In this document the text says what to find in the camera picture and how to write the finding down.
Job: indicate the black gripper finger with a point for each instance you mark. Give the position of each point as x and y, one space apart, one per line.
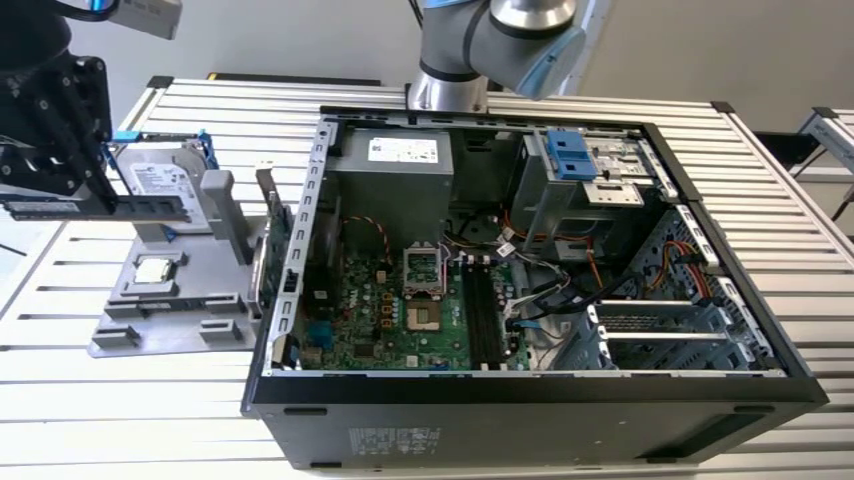
93 100
13 175

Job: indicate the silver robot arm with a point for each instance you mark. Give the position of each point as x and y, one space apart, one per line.
507 50

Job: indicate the black RAM slot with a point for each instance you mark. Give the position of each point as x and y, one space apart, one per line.
471 320
487 320
479 320

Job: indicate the hard disk in blue carrier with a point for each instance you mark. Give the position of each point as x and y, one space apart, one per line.
167 175

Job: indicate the silver CPU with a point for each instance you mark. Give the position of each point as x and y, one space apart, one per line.
154 270

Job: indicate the grey plastic parts rack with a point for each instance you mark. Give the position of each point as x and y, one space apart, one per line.
213 270

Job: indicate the green graphics card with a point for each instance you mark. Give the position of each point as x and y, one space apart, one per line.
280 235

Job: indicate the black case fan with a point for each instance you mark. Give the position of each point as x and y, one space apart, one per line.
333 235

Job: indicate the grey power supply unit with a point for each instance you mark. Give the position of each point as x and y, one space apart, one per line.
393 200

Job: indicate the blue expansion slot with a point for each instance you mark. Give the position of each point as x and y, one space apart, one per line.
320 335

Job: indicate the green motherboard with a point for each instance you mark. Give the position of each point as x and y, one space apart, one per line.
373 330

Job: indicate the thin metal locking lever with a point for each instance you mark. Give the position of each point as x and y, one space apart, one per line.
445 272

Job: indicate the CPU socket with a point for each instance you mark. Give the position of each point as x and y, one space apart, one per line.
424 315

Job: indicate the blue plastic drive bay latch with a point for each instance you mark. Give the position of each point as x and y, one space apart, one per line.
567 155

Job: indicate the grey metal drive cage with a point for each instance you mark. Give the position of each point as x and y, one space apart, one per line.
553 210

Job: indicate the black open PC case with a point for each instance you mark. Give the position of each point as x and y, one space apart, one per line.
467 430

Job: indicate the grey metal disk bay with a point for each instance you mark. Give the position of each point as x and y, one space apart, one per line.
667 336

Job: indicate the neighbouring metal slat table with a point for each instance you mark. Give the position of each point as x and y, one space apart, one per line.
830 127

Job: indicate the grey camera with black bracket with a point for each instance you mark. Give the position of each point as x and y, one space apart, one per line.
149 17

